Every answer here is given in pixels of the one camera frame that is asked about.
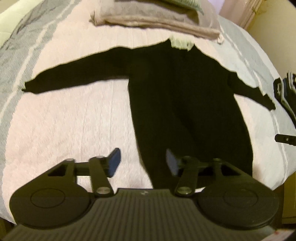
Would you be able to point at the pile of dark clothes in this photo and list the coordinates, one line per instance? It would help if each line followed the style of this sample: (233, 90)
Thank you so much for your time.
(286, 92)

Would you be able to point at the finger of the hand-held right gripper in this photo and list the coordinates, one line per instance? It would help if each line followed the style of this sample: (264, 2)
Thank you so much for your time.
(286, 139)

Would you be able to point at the pink and grey bedspread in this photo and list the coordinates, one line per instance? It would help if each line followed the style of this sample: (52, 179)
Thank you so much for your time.
(74, 120)

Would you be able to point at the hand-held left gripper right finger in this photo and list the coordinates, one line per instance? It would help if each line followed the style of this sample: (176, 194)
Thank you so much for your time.
(171, 162)

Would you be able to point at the black long-sleeved sweater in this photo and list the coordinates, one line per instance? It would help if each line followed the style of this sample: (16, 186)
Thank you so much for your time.
(185, 104)

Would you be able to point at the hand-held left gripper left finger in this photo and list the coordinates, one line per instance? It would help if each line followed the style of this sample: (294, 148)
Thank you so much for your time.
(115, 162)

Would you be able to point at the folded beige blanket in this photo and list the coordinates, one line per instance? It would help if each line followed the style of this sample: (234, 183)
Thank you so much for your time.
(161, 17)

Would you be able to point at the green knitted cloth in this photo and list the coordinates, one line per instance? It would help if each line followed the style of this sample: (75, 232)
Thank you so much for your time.
(187, 2)

